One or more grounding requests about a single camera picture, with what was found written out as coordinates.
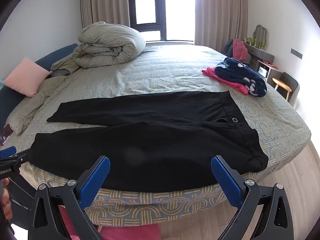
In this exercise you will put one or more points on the pink cloth on bag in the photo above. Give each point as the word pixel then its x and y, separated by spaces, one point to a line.
pixel 240 50

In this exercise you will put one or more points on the green bottles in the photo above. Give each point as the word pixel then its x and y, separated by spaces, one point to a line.
pixel 252 41

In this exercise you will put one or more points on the black pants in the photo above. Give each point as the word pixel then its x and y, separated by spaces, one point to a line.
pixel 150 142

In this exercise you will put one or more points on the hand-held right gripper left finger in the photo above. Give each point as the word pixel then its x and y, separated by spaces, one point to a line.
pixel 96 180

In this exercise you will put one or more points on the bed with patterned sheet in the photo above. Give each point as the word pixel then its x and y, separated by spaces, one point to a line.
pixel 162 80

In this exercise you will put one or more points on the beige curtain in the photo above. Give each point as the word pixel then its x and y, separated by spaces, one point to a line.
pixel 105 2
pixel 220 12

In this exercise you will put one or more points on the pink pillow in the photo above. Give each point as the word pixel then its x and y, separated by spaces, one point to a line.
pixel 26 77

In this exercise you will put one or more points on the dark-framed window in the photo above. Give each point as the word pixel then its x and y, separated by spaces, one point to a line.
pixel 147 5

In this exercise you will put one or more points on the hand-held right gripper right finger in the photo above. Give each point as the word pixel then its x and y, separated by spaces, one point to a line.
pixel 225 180

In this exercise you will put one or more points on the black wall switch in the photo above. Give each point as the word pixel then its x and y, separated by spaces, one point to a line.
pixel 297 52

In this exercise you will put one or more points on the folded beige duvet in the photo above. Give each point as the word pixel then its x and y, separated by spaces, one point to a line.
pixel 107 45

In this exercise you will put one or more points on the dark chair with wooden seat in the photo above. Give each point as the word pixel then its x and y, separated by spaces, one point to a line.
pixel 287 83

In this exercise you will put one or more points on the pink garment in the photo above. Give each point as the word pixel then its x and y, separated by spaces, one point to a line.
pixel 212 74

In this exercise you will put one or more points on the navy white-spotted garment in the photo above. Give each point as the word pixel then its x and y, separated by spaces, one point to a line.
pixel 235 72

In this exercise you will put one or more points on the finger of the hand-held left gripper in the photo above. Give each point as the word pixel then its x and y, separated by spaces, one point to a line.
pixel 8 151

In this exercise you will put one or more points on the pink cloth under bed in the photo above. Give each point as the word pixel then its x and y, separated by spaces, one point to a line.
pixel 112 232

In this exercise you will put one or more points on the grey dressing table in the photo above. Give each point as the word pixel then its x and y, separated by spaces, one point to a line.
pixel 262 53

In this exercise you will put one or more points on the person's left hand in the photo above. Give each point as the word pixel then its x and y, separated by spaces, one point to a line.
pixel 6 203

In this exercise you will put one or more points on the wavy-framed mirror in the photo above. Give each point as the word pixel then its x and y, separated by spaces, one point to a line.
pixel 260 36

